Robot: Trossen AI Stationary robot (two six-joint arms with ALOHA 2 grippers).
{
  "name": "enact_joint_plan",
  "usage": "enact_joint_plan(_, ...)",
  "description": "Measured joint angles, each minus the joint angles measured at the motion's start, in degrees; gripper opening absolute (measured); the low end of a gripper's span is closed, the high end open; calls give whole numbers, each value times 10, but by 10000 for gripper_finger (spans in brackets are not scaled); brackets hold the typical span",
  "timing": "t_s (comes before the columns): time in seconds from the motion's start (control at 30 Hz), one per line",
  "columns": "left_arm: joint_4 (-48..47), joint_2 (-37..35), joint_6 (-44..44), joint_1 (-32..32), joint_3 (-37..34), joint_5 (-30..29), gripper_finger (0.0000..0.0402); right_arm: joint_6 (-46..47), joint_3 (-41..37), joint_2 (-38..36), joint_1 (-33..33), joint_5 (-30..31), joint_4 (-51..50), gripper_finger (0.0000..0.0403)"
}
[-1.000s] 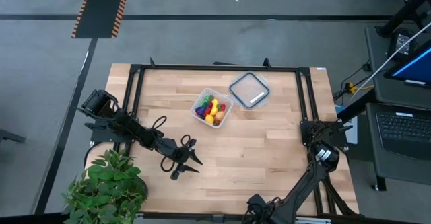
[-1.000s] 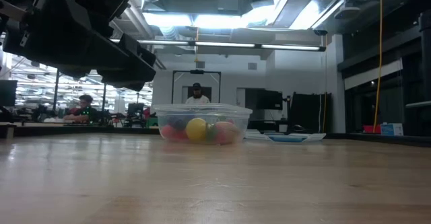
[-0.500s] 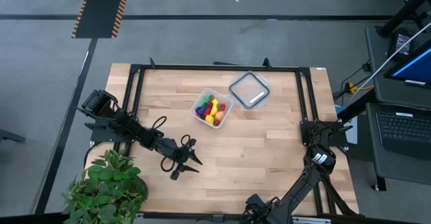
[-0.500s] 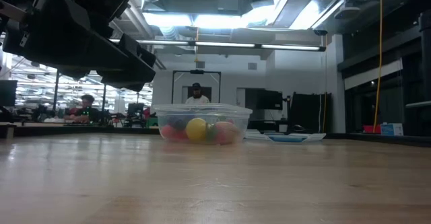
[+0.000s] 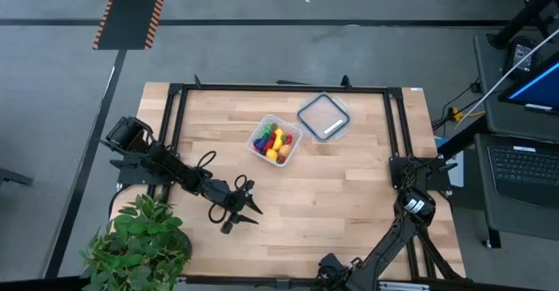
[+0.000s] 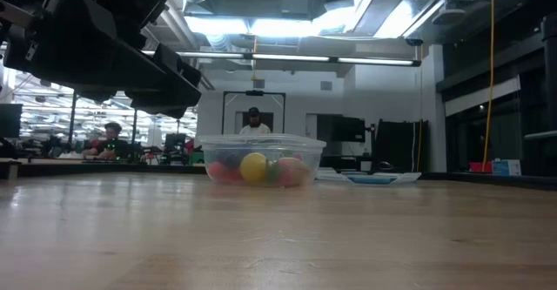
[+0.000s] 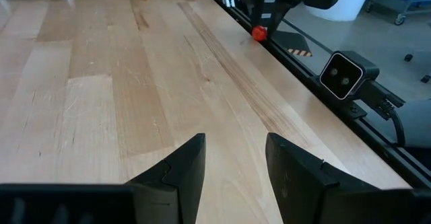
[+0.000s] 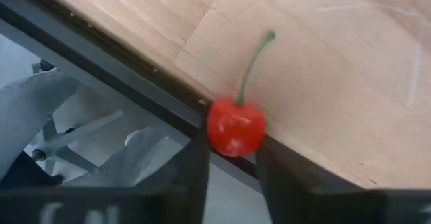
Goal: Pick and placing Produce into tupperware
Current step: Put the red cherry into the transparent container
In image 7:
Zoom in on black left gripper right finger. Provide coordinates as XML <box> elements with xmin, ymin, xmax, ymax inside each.
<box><xmin>265</xmin><ymin>132</ymin><xmax>431</xmax><ymax>224</ymax></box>

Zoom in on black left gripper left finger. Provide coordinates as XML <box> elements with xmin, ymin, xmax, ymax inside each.
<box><xmin>0</xmin><ymin>133</ymin><xmax>207</xmax><ymax>224</ymax></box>

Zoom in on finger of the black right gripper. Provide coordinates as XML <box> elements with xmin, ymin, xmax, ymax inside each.
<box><xmin>269</xmin><ymin>0</ymin><xmax>302</xmax><ymax>38</ymax></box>
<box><xmin>251</xmin><ymin>0</ymin><xmax>275</xmax><ymax>30</ymax></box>

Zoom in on red toy cherry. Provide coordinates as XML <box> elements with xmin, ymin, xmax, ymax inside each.
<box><xmin>251</xmin><ymin>25</ymin><xmax>269</xmax><ymax>42</ymax></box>

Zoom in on black mat orange striped edges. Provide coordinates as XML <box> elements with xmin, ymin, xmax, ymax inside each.
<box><xmin>271</xmin><ymin>30</ymin><xmax>313</xmax><ymax>58</ymax></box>

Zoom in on white round pillar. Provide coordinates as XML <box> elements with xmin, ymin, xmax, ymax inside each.
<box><xmin>304</xmin><ymin>0</ymin><xmax>376</xmax><ymax>22</ymax></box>

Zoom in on small black table camera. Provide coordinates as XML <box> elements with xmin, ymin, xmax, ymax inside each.
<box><xmin>319</xmin><ymin>50</ymin><xmax>407</xmax><ymax>120</ymax></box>

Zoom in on black camera cable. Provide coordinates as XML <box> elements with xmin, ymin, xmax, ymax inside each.
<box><xmin>376</xmin><ymin>99</ymin><xmax>407</xmax><ymax>147</ymax></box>

